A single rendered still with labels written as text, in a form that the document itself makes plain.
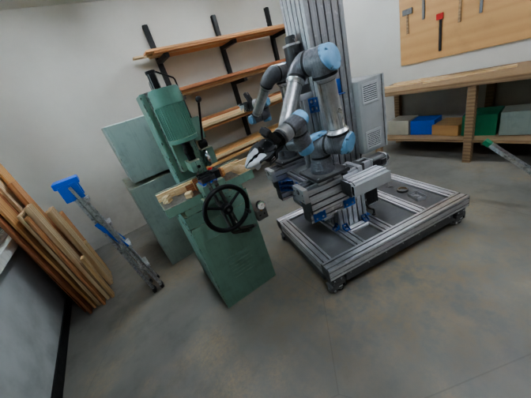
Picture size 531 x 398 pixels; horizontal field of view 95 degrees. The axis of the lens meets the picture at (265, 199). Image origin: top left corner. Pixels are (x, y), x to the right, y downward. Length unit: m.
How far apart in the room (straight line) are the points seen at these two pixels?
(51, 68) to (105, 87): 0.51
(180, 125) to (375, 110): 1.23
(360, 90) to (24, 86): 3.42
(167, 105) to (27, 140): 2.54
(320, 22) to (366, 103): 0.53
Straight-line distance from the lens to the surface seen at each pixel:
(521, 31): 3.77
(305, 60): 1.29
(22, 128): 3.87
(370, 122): 1.81
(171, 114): 1.53
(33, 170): 3.89
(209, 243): 1.65
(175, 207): 1.51
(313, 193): 1.47
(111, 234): 2.28
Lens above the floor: 1.39
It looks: 25 degrees down
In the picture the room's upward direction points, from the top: 17 degrees counter-clockwise
